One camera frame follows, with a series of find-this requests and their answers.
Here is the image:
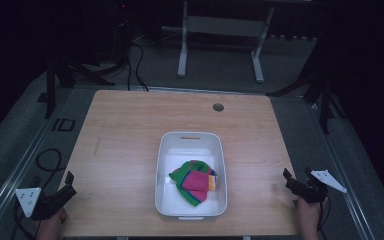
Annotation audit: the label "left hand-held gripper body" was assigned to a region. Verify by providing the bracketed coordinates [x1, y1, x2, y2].
[14, 187, 68, 222]

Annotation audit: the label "black metal stand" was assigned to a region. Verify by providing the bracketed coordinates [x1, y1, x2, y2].
[36, 19, 131, 120]
[266, 39, 348, 136]

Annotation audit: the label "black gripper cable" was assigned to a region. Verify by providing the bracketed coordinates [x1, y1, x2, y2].
[315, 199, 332, 240]
[10, 199, 38, 240]

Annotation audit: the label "white metal desk frame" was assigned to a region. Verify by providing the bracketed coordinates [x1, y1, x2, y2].
[161, 0, 278, 84]

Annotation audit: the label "white plastic bin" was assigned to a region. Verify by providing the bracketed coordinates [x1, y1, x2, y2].
[154, 131, 229, 222]

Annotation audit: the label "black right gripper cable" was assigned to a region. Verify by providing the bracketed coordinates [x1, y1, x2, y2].
[315, 199, 332, 240]

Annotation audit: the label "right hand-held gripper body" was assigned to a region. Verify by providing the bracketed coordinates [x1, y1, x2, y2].
[293, 169, 348, 205]

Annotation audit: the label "aluminium floor rail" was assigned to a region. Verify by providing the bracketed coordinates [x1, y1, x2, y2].
[308, 101, 378, 240]
[0, 87, 76, 234]

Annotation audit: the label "black hanging cables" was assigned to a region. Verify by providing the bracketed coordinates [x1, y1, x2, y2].
[125, 19, 150, 93]

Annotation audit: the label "person's left hand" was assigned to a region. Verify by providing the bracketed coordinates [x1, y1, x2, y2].
[34, 207, 68, 240]

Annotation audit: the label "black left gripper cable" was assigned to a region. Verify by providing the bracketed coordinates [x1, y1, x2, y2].
[10, 199, 38, 240]

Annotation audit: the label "person's right hand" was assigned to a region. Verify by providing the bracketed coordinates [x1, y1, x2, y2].
[295, 195, 330, 240]

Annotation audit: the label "multicoloured striped cloth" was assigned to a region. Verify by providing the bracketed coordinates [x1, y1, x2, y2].
[168, 159, 220, 208]

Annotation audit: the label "black looped floor cable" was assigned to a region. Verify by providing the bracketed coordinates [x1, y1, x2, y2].
[35, 147, 66, 193]

